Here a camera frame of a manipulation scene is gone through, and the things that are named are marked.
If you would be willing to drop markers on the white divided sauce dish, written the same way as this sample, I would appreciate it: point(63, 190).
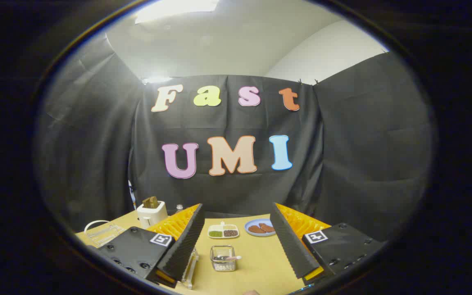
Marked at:
point(223, 232)

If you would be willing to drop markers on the clear acrylic dish rack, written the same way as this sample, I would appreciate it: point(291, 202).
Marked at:
point(107, 235)

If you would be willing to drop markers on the black backdrop cloth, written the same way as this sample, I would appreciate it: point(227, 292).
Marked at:
point(342, 143)

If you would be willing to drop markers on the clear white-rimmed plate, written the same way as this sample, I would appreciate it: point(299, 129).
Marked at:
point(96, 221)

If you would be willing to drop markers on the white toaster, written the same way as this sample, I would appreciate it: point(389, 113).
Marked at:
point(154, 214)

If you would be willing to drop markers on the small clear bottle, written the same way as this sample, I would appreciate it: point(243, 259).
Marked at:
point(179, 208)

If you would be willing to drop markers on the clear acrylic stand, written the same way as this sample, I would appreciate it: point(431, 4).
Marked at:
point(191, 268)

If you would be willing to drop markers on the blue plate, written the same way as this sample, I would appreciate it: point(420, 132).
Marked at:
point(250, 224)

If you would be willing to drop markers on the brown cookie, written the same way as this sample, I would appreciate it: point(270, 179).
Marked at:
point(256, 229)
point(267, 227)

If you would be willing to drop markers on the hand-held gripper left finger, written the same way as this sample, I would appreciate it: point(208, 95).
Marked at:
point(187, 241)

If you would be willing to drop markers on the brown toast slice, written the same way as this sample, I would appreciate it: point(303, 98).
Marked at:
point(150, 202)

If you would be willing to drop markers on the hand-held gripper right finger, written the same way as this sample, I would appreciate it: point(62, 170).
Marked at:
point(289, 241)

